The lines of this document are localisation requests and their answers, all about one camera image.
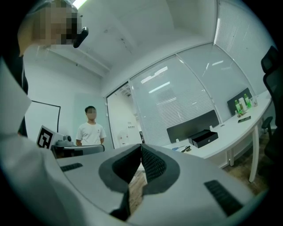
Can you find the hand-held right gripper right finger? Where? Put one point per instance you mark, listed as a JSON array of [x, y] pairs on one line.
[[194, 176]]

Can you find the black office chair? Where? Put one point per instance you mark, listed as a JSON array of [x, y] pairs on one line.
[[273, 72]]

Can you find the ceiling light strip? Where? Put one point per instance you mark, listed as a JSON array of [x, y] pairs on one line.
[[79, 2]]

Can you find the small brown object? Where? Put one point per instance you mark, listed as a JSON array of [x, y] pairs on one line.
[[242, 113]]

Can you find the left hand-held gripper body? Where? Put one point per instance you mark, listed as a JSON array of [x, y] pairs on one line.
[[45, 138]]

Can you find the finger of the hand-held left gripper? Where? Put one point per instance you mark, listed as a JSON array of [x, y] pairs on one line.
[[92, 148]]

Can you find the person's black printed shirt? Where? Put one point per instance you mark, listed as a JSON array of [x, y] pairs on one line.
[[15, 66]]

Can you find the black smartphone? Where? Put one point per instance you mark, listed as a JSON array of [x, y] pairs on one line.
[[244, 119]]

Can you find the clear glass cup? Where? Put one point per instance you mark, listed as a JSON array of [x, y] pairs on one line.
[[254, 102]]

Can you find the white desk leg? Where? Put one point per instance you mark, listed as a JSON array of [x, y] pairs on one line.
[[253, 154]]

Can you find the long black desk divider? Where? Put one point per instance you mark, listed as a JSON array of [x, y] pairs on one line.
[[192, 125]]

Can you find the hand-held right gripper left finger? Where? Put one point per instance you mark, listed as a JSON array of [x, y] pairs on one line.
[[88, 172]]

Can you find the person's head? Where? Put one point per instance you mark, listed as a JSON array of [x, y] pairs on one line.
[[44, 26]]

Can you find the black box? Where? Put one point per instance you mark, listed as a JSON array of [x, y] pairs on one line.
[[202, 139]]

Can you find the black-framed whiteboard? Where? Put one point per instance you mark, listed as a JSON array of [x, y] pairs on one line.
[[42, 114]]

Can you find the black head camera mount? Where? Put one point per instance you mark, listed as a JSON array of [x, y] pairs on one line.
[[80, 37]]

